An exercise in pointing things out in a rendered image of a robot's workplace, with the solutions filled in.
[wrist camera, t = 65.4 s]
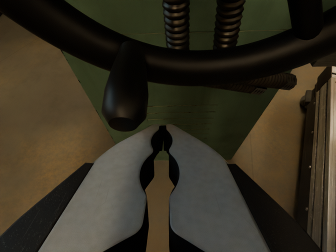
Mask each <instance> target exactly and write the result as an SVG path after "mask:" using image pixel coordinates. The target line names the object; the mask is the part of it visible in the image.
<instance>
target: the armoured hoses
mask: <svg viewBox="0 0 336 252"><path fill-rule="evenodd" d="M245 2H246V0H217V1H216V3H217V7H216V12H217V14H216V15H215V18H216V21H215V22H214V24H215V28H214V32H215V33H214V35H213V36H214V40H213V46H212V47H213V50H216V49H224V48H231V47H236V45H237V43H238V41H237V39H238V37H239V34H238V33H239V31H240V28H239V27H240V25H241V24H242V23H241V19H242V17H243V15H242V12H243V11H244V7H243V5H244V4H245ZM189 5H190V0H163V2H162V7H163V8H164V9H163V15H164V22H165V24H164V28H165V35H166V37H165V40H166V46H167V48H170V49H177V50H190V46H189V45H190V41H189V39H190V35H189V33H190V29H189V27H190V22H189V20H190V15H189V13H190V8H189ZM295 85H297V78H296V75H293V74H290V73H285V72H282V73H278V74H275V75H271V76H267V77H263V78H259V79H254V80H250V81H244V82H239V83H232V84H224V85H213V86H203V87H208V88H215V89H222V90H228V91H235V92H241V93H249V94H255V95H261V94H262V93H264V92H265V91H266V90H267V88H273V89H280V90H291V89H293V88H294V87H295Z"/></svg>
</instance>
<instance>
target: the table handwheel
mask: <svg viewBox="0 0 336 252"><path fill-rule="evenodd" d="M287 3H288V9H289V15H290V21H291V27H292V28H291V29H288V30H286V31H283V32H281V33H278V34H276V35H273V36H270V37H267V38H264V39H261V40H258V41H255V42H251V43H247V44H243V45H239V46H234V47H228V48H221V49H212V50H182V49H172V48H166V47H161V46H156V45H152V44H148V43H145V42H142V41H139V40H136V39H133V38H130V37H128V36H125V35H123V34H120V33H118V32H116V31H114V30H112V29H110V28H108V27H106V26H104V25H102V24H100V23H98V22H97V21H95V20H93V19H92V18H90V17H88V16H87V15H85V14H84V13H82V12H81V11H79V10H78V9H76V8H75V7H73V6H72V5H70V4H69V3H68V2H66V1H65V0H0V12H1V13H2V14H4V15H5V16H6V17H8V18H9V19H11V20H12V21H14V22H15V23H17V24H18V25H20V26H21V27H23V28H24V29H26V30H27V31H29V32H31V33H32V34H34V35H36V36H37V37H39V38H40V39H42V40H44V41H46V42H47V43H49V44H51V45H53V46H54V47H56V48H58V49H60V50H62V51H64V52H66V53H68V54H70V55H72V56H74V57H76V58H78V59H80V60H82V61H84V62H87V63H89V64H91V65H94V66H96V67H99V68H101V69H104V70H107V71H109V72H110V71H111V69H112V66H113V63H114V61H115V59H116V57H117V54H118V52H119V48H120V46H121V44H122V43H123V42H126V41H134V42H137V43H139V44H140V45H141V46H142V47H143V49H144V58H145V64H146V71H147V82H151V83H156V84H164V85H173V86H190V87H202V86H218V85H228V84H235V83H241V82H247V81H252V80H256V79H261V78H265V77H269V76H273V75H276V74H279V73H283V72H286V71H289V70H292V69H295V68H298V67H301V66H304V65H307V64H309V63H312V62H315V61H317V60H320V59H322V58H325V57H327V56H329V55H332V54H334V53H336V5H335V6H334V7H332V8H330V9H328V10H327V11H325V12H323V3H322V0H287Z"/></svg>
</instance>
